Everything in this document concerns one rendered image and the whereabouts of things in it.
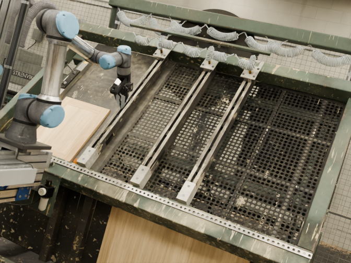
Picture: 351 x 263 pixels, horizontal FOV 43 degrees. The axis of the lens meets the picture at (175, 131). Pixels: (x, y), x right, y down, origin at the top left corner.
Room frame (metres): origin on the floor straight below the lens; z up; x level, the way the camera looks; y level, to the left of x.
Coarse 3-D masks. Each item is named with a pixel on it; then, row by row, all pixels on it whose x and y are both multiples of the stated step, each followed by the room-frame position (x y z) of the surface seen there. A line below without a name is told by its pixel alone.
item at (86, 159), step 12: (156, 60) 3.20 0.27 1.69; (168, 60) 3.26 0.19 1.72; (156, 72) 3.13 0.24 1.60; (144, 84) 3.03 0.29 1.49; (132, 96) 2.98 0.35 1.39; (132, 108) 2.95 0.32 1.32; (120, 120) 2.84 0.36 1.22; (108, 132) 2.75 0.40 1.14; (96, 144) 2.72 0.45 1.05; (84, 156) 2.63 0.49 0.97; (96, 156) 2.68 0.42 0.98
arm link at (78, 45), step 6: (42, 12) 2.03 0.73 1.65; (36, 18) 2.05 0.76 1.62; (36, 24) 2.06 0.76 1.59; (42, 30) 2.05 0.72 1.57; (72, 42) 2.23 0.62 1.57; (78, 42) 2.26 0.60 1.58; (84, 42) 2.30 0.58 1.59; (72, 48) 2.26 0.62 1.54; (78, 48) 2.27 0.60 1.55; (84, 48) 2.30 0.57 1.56; (90, 48) 2.34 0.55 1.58; (84, 54) 2.33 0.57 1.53; (90, 54) 2.35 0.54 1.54; (96, 54) 2.37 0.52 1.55; (90, 60) 2.38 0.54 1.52
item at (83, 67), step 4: (80, 64) 3.31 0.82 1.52; (84, 64) 3.30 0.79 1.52; (88, 64) 3.31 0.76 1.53; (80, 68) 3.27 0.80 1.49; (84, 68) 3.28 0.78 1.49; (80, 72) 3.25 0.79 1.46; (84, 72) 3.29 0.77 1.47; (76, 76) 3.22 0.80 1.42; (80, 76) 3.26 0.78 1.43; (72, 80) 3.19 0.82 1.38; (76, 80) 3.23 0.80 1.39; (72, 84) 3.19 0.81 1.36; (68, 88) 3.17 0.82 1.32; (60, 92) 3.11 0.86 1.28; (64, 92) 3.14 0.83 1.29; (60, 96) 3.10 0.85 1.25
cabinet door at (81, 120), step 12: (72, 108) 3.02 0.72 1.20; (84, 108) 3.00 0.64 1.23; (96, 108) 2.99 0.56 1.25; (72, 120) 2.94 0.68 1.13; (84, 120) 2.92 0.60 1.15; (96, 120) 2.91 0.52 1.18; (48, 132) 2.88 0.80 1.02; (60, 132) 2.87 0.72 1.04; (72, 132) 2.86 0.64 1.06; (84, 132) 2.84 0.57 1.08; (48, 144) 2.81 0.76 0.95; (60, 144) 2.80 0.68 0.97; (72, 144) 2.78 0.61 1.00; (84, 144) 2.79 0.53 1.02; (60, 156) 2.72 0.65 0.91; (72, 156) 2.71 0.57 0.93
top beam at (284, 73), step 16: (80, 32) 3.54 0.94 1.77; (96, 32) 3.47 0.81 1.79; (112, 32) 3.44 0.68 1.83; (128, 32) 3.42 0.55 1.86; (144, 48) 3.33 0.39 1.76; (176, 48) 3.23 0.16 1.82; (192, 64) 3.21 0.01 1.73; (224, 64) 3.07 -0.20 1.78; (256, 64) 3.01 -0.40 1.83; (272, 64) 3.00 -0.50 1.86; (256, 80) 3.04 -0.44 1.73; (272, 80) 2.97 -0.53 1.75; (288, 80) 2.91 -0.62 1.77; (304, 80) 2.86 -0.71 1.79; (320, 80) 2.84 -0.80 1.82; (336, 80) 2.83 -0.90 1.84; (336, 96) 2.82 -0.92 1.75
